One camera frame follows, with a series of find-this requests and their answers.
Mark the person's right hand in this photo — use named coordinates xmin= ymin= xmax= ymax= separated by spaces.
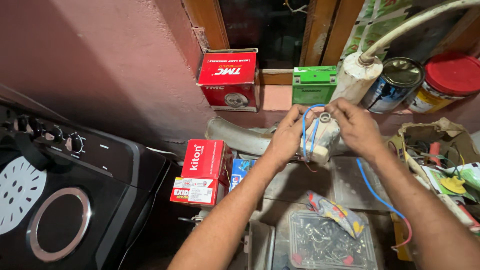
xmin=324 ymin=97 xmax=388 ymax=165

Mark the person's left hand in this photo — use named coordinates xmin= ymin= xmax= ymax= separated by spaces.
xmin=263 ymin=104 xmax=318 ymax=173

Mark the blue wire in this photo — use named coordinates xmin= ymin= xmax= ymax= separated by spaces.
xmin=301 ymin=104 xmax=406 ymax=219

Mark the white plastic reservoir tank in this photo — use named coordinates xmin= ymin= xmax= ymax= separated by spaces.
xmin=298 ymin=112 xmax=341 ymax=166

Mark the green battery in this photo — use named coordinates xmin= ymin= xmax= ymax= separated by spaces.
xmin=292 ymin=65 xmax=338 ymax=105

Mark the white muffler with pipe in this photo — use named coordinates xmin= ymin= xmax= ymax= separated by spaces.
xmin=330 ymin=0 xmax=480 ymax=106

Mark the blue paint can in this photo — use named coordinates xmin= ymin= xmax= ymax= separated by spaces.
xmin=361 ymin=57 xmax=425 ymax=114

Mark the clear plastic lid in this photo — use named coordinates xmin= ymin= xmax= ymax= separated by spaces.
xmin=330 ymin=156 xmax=392 ymax=214

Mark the grey curved plastic panel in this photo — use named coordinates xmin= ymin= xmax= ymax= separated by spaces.
xmin=204 ymin=116 xmax=280 ymax=157

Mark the patterned cloth rag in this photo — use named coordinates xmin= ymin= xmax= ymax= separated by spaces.
xmin=305 ymin=190 xmax=365 ymax=239

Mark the large red cardboard box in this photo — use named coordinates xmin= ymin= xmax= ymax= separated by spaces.
xmin=196 ymin=48 xmax=260 ymax=113

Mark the red lidded paint tin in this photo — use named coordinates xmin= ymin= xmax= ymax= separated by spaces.
xmin=406 ymin=52 xmax=480 ymax=114

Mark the blue small box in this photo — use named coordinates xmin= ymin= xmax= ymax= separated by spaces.
xmin=229 ymin=158 xmax=257 ymax=193

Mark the clear plastic box of screws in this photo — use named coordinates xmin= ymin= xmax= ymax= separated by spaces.
xmin=288 ymin=210 xmax=379 ymax=270

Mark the red horn box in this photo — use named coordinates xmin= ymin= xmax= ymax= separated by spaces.
xmin=181 ymin=139 xmax=234 ymax=185

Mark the red and white battery box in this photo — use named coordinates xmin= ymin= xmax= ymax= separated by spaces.
xmin=169 ymin=176 xmax=226 ymax=207

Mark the black washing machine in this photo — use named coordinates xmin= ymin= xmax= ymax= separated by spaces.
xmin=0 ymin=83 xmax=171 ymax=270

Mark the wooden window frame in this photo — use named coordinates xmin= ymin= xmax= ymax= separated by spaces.
xmin=181 ymin=0 xmax=366 ymax=86

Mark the carton of wires and parts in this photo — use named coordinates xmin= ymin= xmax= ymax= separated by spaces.
xmin=386 ymin=117 xmax=480 ymax=233

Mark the red wire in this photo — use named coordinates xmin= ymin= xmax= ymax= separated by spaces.
xmin=391 ymin=217 xmax=413 ymax=251

